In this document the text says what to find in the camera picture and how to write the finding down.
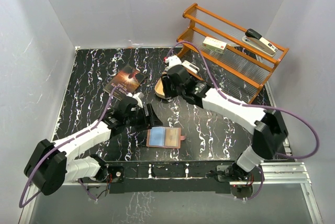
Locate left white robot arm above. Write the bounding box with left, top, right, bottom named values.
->
left=24, top=95, right=163, bottom=196

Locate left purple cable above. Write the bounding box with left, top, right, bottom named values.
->
left=18, top=87, right=124, bottom=208

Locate small white black device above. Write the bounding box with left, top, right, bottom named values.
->
left=182, top=60, right=199, bottom=74

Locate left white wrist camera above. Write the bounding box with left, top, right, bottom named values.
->
left=132, top=92, right=144, bottom=108

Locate pink leather card holder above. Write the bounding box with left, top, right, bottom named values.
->
left=146, top=127, right=186, bottom=149

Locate beige oval card tray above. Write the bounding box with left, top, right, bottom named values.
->
left=154, top=78, right=166, bottom=99

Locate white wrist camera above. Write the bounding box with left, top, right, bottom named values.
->
left=132, top=92, right=144, bottom=108
left=164, top=55, right=182, bottom=70

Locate dark paperback book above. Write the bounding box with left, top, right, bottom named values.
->
left=103, top=64, right=148, bottom=100

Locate white staples box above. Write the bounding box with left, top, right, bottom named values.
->
left=202, top=37, right=227, bottom=54

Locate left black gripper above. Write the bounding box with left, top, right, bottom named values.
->
left=125, top=104, right=162, bottom=131

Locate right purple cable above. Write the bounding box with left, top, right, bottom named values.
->
left=169, top=41, right=320, bottom=200

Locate black beige stapler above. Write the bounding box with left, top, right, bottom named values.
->
left=242, top=28, right=278, bottom=57

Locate purple cable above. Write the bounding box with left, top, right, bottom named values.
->
left=169, top=41, right=320, bottom=200
left=18, top=87, right=124, bottom=208

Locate orange wooden shelf rack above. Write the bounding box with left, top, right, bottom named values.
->
left=177, top=3, right=289, bottom=104

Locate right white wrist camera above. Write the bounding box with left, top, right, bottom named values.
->
left=164, top=55, right=182, bottom=70

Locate beige printed card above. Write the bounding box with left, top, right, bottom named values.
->
left=164, top=128, right=180, bottom=147

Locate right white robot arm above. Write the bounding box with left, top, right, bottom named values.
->
left=161, top=65, right=288, bottom=181

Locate black front mounting rail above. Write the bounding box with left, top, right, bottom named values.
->
left=78, top=160, right=265, bottom=196

